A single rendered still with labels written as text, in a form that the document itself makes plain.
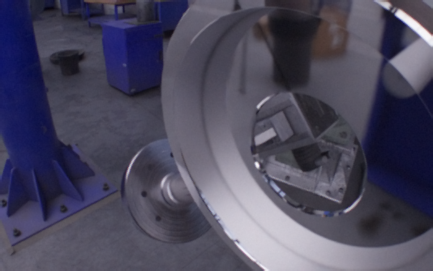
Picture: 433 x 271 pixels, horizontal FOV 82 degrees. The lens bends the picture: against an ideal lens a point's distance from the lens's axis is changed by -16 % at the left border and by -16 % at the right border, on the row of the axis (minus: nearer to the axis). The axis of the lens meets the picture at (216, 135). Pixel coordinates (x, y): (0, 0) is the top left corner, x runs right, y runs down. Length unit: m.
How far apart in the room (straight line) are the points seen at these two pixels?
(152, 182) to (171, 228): 0.09
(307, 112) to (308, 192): 0.87
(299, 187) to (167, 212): 1.03
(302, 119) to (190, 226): 0.33
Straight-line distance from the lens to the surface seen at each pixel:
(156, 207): 0.53
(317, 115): 0.69
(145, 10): 3.18
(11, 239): 1.85
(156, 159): 0.54
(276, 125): 0.64
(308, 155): 0.77
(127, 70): 3.08
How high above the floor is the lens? 1.27
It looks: 31 degrees down
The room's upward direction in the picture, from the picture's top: 3 degrees clockwise
